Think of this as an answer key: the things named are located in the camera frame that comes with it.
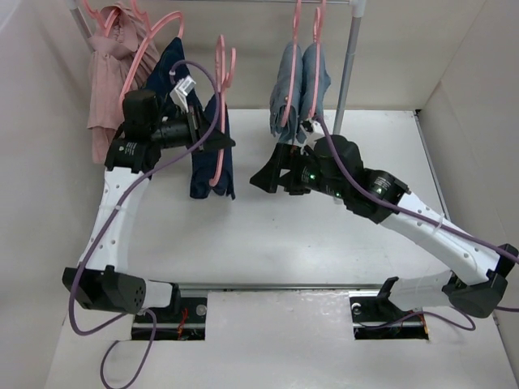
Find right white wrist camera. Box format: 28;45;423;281
299;119;324;150

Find dark blue denim trousers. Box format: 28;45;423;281
189;92;237;202

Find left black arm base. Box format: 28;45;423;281
152;291;208;341

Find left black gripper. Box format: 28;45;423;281
150;105;235;154

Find pink hanger with skirt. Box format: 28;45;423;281
82;0;124;43

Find light blue jeans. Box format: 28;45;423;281
299;43;331;122
269;42;302;144

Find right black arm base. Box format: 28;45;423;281
350;296;429;340

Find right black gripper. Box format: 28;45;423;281
250;142;348;200

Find hanging dark denim shorts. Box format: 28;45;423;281
142;37;190;118

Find pink hanger jeans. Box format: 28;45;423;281
281;0;302;127
307;0;327;119

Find light blue jeans right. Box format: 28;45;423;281
299;43;331;122

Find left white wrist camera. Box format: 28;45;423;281
169;75;196;113

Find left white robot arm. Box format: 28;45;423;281
62;89;235;322

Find pink hanger left jeans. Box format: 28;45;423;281
281;0;302;127

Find metal clothes rack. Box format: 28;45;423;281
66;0;367;135

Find pink pleated skirt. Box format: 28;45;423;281
87;2;147;165

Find pink hanger with shorts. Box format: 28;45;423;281
118;0;187;102

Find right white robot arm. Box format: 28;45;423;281
250;135;518;319

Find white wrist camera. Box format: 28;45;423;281
169;75;196;113
299;119;324;150

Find pink hanger right jeans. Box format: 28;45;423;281
307;0;327;119

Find light blue jeans left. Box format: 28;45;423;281
269;42;302;144

